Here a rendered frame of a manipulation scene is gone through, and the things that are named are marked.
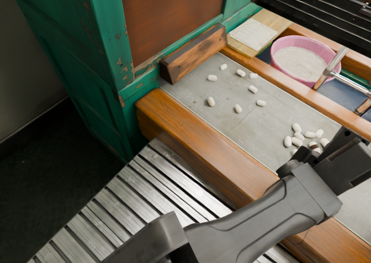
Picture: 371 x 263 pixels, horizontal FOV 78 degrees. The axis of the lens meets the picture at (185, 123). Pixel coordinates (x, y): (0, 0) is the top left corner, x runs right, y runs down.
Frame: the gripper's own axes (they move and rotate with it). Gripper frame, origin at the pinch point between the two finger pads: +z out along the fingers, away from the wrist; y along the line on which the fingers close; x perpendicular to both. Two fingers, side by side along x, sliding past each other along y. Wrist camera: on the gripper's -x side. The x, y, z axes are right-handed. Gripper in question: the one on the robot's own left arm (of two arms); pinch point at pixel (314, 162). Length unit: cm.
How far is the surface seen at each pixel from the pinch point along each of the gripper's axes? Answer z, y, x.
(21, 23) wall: 2, 132, 25
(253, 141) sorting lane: 9.4, 14.8, 7.2
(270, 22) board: 48, 42, -30
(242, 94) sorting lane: 19.9, 28.0, -1.6
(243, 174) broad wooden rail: -1.4, 10.8, 13.2
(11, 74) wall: 2, 131, 52
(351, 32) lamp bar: -1.6, 10.9, -26.6
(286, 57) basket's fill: 43, 27, -21
